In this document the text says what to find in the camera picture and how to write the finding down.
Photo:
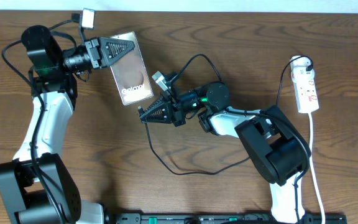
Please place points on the white USB charger plug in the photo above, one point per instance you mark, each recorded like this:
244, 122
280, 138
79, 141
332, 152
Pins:
301, 61

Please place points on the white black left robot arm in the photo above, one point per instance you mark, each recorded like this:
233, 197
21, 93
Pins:
35, 186

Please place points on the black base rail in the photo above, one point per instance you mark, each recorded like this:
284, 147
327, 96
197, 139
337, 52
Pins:
136, 218

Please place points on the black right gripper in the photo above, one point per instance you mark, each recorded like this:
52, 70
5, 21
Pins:
171, 111

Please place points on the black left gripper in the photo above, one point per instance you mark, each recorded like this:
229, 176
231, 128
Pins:
94, 56

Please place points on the white power strip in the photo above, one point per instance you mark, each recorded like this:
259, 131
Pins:
305, 90

